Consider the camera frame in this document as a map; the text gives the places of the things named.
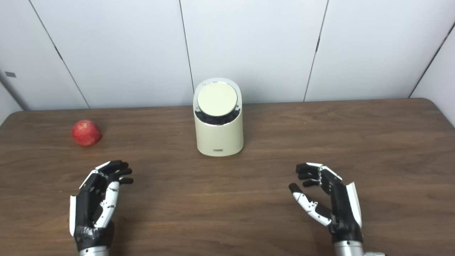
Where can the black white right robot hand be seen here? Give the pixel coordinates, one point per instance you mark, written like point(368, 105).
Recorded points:
point(341, 206)

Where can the cream-colored round bin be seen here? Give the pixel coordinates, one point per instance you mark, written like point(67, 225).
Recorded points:
point(218, 137)

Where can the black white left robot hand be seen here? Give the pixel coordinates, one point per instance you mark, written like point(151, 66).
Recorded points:
point(85, 206)

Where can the red apple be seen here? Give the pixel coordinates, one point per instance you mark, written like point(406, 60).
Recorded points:
point(86, 133)

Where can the cream round bin lid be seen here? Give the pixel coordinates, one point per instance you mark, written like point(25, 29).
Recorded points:
point(217, 99)

